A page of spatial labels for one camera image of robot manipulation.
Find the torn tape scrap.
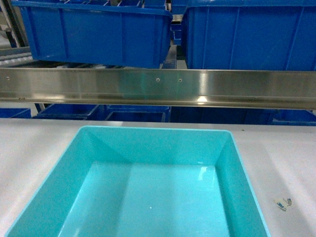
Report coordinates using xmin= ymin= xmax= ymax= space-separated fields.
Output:
xmin=274 ymin=198 xmax=292 ymax=212

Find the teal plastic bin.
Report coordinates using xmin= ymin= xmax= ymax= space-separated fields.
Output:
xmin=6 ymin=126 xmax=270 ymax=237

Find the large blue bin right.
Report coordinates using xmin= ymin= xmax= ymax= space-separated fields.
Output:
xmin=182 ymin=0 xmax=316 ymax=71

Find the stainless steel shelf rail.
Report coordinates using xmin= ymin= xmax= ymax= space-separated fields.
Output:
xmin=0 ymin=68 xmax=316 ymax=110

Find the large blue bin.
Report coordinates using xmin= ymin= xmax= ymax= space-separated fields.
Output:
xmin=182 ymin=0 xmax=316 ymax=71
xmin=12 ymin=0 xmax=172 ymax=69

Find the large blue bin left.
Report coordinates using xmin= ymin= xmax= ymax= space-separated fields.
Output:
xmin=12 ymin=0 xmax=172 ymax=69

